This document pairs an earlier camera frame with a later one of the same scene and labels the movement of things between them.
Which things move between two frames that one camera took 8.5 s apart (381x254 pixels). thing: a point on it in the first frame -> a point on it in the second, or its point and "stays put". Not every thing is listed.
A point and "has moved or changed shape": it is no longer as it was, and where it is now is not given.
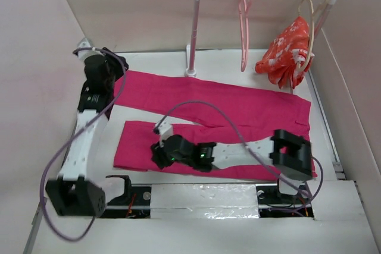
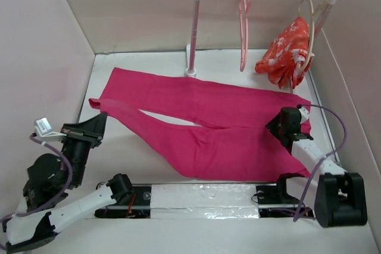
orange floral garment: x=287 y=59 stays put
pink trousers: x=272 y=131 has moved or changed shape
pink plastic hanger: x=243 y=55 stays put
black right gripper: x=159 y=156 -> x=271 y=125
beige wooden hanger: x=314 y=15 stays put
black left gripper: x=114 y=61 -> x=91 y=130
